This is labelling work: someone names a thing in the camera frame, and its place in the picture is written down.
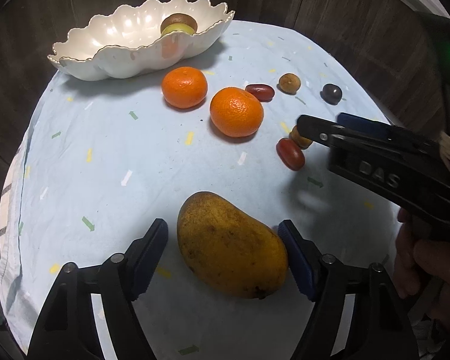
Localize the white scalloped ceramic bowl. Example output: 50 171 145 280
47 0 235 82

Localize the brown longan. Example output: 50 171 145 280
289 125 314 151
278 73 301 94

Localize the red jujube date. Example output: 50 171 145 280
245 84 275 102
276 137 306 172

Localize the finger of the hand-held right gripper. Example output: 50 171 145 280
296 115 364 149
337 112 436 147

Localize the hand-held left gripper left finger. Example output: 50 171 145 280
27 218 169 360

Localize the yellow mango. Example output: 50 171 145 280
177 191 289 300

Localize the orange mandarin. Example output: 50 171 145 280
209 86 265 138
161 66 209 110

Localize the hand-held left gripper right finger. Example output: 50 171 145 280
277 219 421 360

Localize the person's right hand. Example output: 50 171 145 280
394 208 450 323

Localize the white checked cloth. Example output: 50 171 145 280
0 135 34 308

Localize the brown kiwi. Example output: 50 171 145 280
160 13 198 34

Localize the dark purple round fruit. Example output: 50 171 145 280
321 83 342 105

